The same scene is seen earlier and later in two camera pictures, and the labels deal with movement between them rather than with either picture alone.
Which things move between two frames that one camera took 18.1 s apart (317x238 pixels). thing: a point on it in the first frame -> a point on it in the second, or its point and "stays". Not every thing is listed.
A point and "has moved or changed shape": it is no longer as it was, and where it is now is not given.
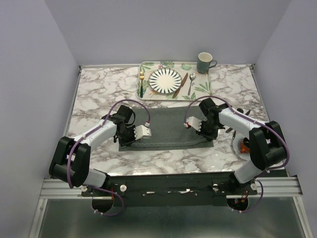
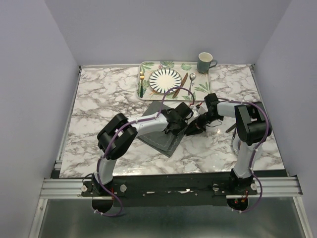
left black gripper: x=122 y=142 -> x=178 y=132
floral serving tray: x=175 y=81 stays
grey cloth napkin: x=168 y=130 has moved or changed shape
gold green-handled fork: x=141 y=77 stays
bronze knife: x=178 y=89 stays
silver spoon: x=192 y=77 stays
